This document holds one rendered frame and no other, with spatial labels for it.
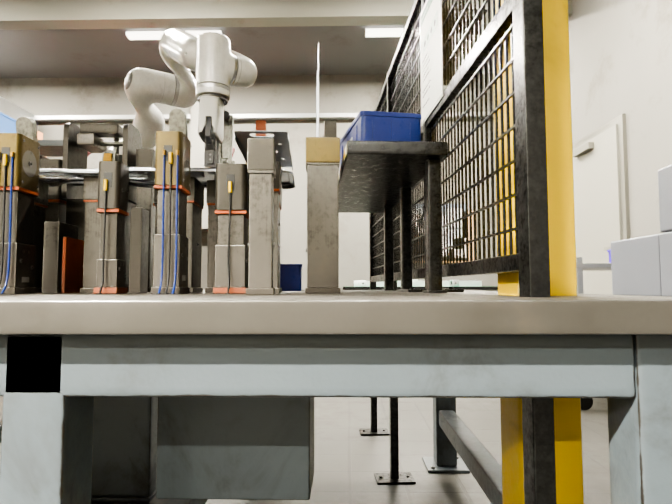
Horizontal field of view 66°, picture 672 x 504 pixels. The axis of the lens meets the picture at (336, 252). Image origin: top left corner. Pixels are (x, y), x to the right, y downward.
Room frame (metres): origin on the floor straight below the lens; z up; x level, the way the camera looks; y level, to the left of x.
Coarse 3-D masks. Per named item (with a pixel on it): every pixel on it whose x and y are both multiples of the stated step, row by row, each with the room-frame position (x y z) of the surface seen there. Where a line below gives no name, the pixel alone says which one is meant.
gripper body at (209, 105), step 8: (200, 96) 1.26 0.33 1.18; (208, 96) 1.24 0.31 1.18; (216, 96) 1.26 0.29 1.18; (200, 104) 1.24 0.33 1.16; (208, 104) 1.24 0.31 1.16; (216, 104) 1.25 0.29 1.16; (224, 104) 1.31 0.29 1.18; (200, 112) 1.24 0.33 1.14; (208, 112) 1.24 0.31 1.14; (216, 112) 1.24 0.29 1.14; (200, 120) 1.24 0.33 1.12; (216, 120) 1.24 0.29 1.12; (200, 128) 1.24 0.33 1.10; (216, 128) 1.24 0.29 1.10; (200, 136) 1.26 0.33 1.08; (216, 136) 1.26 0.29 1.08
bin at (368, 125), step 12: (360, 120) 1.31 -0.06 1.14; (372, 120) 1.30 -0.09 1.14; (384, 120) 1.31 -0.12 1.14; (396, 120) 1.31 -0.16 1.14; (408, 120) 1.32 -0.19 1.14; (420, 120) 1.33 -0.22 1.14; (348, 132) 1.44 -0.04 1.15; (360, 132) 1.31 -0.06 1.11; (372, 132) 1.30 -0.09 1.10; (384, 132) 1.31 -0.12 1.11; (396, 132) 1.31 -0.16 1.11; (408, 132) 1.32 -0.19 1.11; (420, 132) 1.33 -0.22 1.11
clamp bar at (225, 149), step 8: (224, 112) 1.46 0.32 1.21; (224, 120) 1.47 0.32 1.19; (232, 120) 1.49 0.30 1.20; (224, 128) 1.50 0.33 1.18; (232, 128) 1.50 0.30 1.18; (224, 136) 1.49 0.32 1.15; (232, 136) 1.50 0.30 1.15; (224, 144) 1.49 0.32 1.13; (232, 144) 1.50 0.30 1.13; (224, 152) 1.48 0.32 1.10
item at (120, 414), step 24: (96, 408) 1.79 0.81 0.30; (120, 408) 1.79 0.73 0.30; (144, 408) 1.79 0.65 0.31; (96, 432) 1.79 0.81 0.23; (120, 432) 1.79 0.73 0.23; (144, 432) 1.79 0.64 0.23; (96, 456) 1.79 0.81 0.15; (120, 456) 1.79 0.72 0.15; (144, 456) 1.79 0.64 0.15; (96, 480) 1.79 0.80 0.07; (120, 480) 1.79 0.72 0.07; (144, 480) 1.79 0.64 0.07
